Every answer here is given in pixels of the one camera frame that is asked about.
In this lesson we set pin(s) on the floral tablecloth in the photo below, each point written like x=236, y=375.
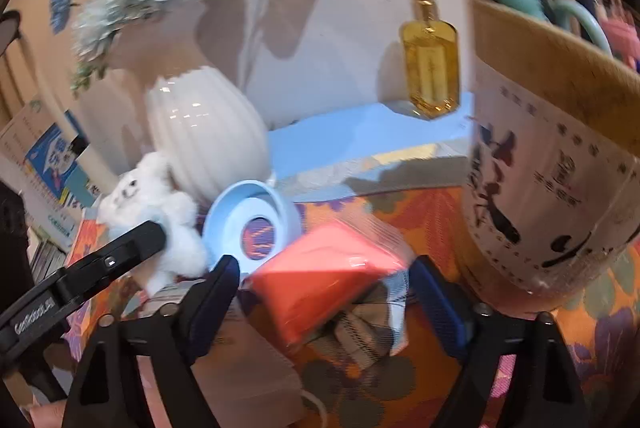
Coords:
x=600, y=323

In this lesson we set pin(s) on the red packet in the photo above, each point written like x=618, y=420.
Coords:
x=320, y=278

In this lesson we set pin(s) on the bamboo pen holder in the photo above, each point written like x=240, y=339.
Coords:
x=550, y=188

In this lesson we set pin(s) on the pink cloth pouch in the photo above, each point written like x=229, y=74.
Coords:
x=255, y=368

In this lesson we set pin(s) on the grey white plaid scrunchie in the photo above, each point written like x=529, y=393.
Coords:
x=365, y=338

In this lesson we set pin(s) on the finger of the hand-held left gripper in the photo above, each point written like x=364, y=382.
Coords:
x=125, y=253

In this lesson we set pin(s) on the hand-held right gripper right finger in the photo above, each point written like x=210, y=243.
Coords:
x=440, y=308

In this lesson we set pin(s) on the white plush toy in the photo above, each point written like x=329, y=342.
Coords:
x=170, y=218

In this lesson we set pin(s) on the pink stationery item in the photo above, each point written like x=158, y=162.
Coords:
x=620, y=38

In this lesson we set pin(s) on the white ribbed vase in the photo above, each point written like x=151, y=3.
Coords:
x=205, y=133

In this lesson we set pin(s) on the amber perfume bottle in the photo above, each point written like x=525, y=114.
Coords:
x=430, y=73

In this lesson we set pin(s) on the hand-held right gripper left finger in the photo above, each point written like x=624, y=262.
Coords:
x=215, y=303

